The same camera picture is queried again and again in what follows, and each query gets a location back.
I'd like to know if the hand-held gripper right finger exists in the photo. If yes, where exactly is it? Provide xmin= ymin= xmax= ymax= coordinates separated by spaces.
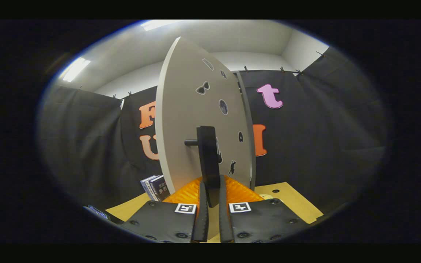
xmin=219 ymin=175 xmax=310 ymax=243

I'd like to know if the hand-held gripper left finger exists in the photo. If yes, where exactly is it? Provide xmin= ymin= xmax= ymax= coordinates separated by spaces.
xmin=120 ymin=176 xmax=210 ymax=243

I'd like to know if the black door handle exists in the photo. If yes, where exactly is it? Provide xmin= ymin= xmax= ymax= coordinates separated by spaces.
xmin=184 ymin=126 xmax=223 ymax=208

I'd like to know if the white cabinet door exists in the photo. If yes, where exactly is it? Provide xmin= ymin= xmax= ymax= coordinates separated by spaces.
xmin=155 ymin=37 xmax=252 ymax=196

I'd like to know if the dark blue book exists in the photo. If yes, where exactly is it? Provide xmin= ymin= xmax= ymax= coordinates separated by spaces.
xmin=148 ymin=175 xmax=171 ymax=201

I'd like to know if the light blue book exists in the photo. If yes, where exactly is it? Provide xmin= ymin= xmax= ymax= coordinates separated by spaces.
xmin=140 ymin=176 xmax=156 ymax=201

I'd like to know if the grey cabinet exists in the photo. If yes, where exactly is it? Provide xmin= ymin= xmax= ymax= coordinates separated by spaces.
xmin=234 ymin=70 xmax=257 ymax=191

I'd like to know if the black backdrop cloth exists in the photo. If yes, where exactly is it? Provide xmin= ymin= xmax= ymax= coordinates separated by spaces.
xmin=37 ymin=46 xmax=394 ymax=220

